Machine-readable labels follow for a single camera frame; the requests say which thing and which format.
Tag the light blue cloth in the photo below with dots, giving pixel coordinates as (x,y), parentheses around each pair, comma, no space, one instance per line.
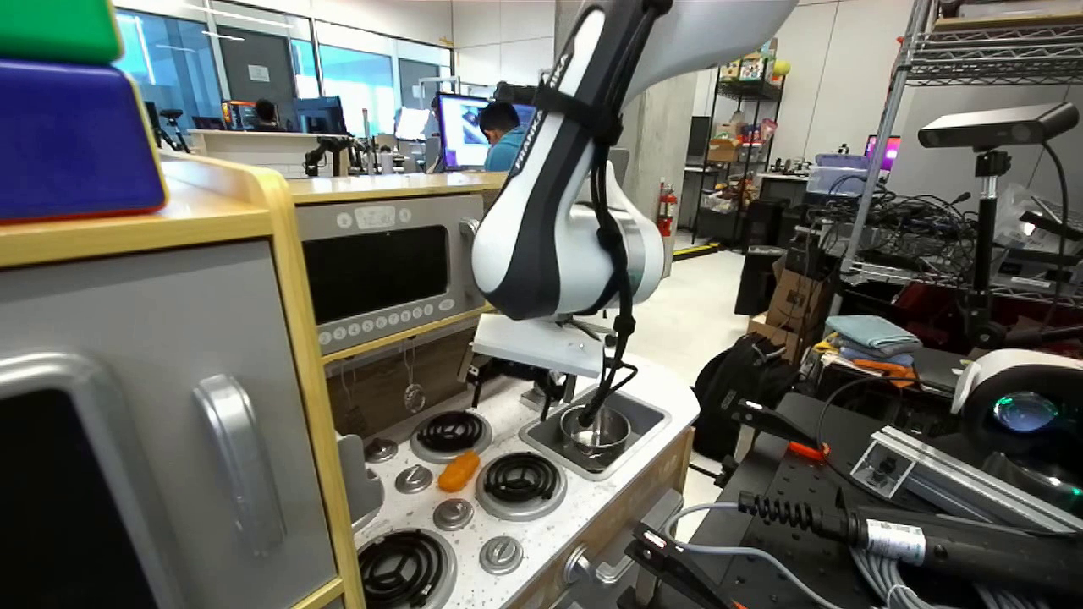
(870,336)

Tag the clear plastic bin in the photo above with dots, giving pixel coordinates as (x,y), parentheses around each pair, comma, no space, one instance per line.
(840,177)

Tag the small silver pot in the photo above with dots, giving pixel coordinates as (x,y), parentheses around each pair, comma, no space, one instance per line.
(611,434)

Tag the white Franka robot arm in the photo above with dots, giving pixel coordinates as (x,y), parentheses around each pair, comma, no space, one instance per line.
(563,237)

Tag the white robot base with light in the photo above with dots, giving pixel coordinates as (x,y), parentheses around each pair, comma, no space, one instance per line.
(993,376)

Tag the orange toy object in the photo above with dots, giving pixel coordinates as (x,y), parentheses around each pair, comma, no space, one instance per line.
(459,470)

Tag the red fire extinguisher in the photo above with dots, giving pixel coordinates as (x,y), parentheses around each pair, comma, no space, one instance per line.
(669,211)

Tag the green block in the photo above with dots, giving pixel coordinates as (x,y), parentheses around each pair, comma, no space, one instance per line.
(55,28)

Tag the silver metal box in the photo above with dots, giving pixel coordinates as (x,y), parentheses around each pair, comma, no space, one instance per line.
(959,478)

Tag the pink lit screen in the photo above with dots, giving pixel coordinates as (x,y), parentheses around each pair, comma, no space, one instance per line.
(883,152)

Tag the black coil stove burner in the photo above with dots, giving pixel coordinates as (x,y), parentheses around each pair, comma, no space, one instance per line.
(403,568)
(449,434)
(519,482)

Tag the wooden toy kitchen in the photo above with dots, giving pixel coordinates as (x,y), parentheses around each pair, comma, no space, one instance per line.
(169,213)

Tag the brown cardboard box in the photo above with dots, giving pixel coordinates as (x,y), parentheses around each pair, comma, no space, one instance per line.
(800,301)

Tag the dark computer monitor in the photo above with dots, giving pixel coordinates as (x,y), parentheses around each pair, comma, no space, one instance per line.
(321,117)

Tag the black floor bin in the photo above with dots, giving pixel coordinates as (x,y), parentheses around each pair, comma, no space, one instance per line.
(759,281)

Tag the silver slanted pole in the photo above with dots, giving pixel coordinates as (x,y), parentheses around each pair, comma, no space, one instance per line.
(880,158)

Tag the person in blue hoodie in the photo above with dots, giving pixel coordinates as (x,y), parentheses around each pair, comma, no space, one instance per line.
(505,147)

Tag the grey plastic toy panel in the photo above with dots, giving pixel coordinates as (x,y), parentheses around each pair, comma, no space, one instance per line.
(355,478)

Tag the white desk partition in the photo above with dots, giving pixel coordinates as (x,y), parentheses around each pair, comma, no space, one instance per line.
(254,149)

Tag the metal hanging hook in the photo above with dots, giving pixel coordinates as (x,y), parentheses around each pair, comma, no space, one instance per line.
(413,395)

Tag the grey toy oven door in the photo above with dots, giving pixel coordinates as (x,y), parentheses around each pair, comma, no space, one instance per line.
(148,339)

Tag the blue block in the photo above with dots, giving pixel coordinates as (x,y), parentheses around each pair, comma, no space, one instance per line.
(69,139)

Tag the grey toy sink basin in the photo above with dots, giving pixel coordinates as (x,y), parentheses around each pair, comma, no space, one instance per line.
(645,415)

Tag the grey toy microwave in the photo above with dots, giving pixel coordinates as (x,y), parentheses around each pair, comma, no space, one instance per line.
(382,273)

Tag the lit computer monitor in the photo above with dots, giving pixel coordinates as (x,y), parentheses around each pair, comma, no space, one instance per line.
(456,130)

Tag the black clamp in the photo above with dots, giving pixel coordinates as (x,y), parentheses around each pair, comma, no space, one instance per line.
(663,558)

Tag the black tool with orange grip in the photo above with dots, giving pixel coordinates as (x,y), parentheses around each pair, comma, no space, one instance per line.
(807,452)

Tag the silver stove knob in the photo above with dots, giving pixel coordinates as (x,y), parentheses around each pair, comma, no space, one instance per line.
(500,553)
(452,515)
(379,449)
(413,478)

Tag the distant seated person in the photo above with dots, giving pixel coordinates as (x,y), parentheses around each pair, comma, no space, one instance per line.
(266,112)

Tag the black camera stand pole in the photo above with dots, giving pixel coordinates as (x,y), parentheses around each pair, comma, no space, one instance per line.
(987,226)

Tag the black backpack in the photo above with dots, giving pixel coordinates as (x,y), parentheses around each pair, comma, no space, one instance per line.
(732,390)

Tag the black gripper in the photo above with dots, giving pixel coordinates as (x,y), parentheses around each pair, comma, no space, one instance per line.
(527,373)

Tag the black depth camera bar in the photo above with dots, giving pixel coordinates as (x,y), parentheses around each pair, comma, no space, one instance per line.
(993,125)

